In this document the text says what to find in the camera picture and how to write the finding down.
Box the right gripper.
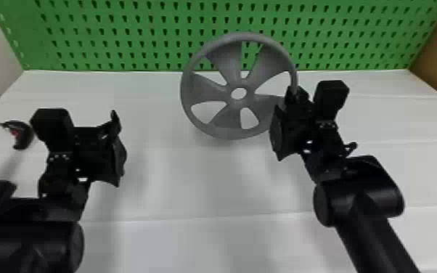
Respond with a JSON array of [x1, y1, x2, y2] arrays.
[[269, 85, 319, 162]]

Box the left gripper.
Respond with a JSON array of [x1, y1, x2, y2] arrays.
[[71, 110, 128, 188]]

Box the grey wheel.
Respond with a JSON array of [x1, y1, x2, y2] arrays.
[[179, 31, 299, 140]]

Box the drill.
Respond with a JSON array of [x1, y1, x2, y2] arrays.
[[0, 119, 36, 151]]

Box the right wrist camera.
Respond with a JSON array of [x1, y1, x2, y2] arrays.
[[312, 80, 350, 124]]

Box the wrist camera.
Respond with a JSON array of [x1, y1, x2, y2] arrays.
[[29, 107, 75, 154], [312, 80, 350, 124]]

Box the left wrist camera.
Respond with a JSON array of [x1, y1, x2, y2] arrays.
[[29, 107, 75, 154]]

